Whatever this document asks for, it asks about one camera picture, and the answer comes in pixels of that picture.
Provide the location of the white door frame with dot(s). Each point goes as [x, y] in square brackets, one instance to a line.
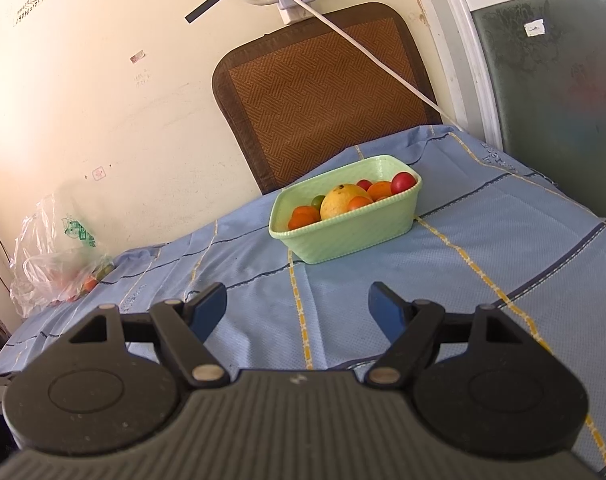
[453, 35]

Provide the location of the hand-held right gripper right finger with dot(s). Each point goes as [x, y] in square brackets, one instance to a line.
[383, 310]

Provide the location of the clear plastic bag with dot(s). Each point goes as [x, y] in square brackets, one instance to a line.
[43, 270]

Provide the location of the large red tomato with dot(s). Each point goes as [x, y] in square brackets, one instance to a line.
[403, 182]

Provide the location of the green tomato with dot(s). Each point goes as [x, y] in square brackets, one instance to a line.
[317, 201]

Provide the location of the orange mandarin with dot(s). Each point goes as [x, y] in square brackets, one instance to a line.
[303, 216]

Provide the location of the large yellow citrus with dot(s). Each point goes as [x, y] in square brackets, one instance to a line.
[343, 202]

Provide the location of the orange tomato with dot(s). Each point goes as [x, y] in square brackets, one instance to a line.
[380, 191]

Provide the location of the frosted glass door panel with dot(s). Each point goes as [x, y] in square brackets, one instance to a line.
[558, 110]

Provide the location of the white sticker on glass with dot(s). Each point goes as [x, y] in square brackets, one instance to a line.
[534, 27]

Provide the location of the small red cherry tomato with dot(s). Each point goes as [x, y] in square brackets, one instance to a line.
[364, 185]

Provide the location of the small orange kumquat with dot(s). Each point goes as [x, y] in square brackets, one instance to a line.
[359, 204]

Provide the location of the blue striped cloth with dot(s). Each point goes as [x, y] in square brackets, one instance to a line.
[483, 240]

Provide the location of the brown woven mat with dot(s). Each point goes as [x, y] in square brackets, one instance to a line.
[308, 100]

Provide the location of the light green plastic basket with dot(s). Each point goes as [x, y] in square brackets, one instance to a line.
[343, 240]

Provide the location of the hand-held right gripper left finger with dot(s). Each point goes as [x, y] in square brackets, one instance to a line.
[208, 310]

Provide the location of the long black tape strip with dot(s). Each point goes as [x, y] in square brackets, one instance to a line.
[208, 5]

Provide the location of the pink wall sticker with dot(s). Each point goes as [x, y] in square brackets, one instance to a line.
[138, 56]
[99, 174]

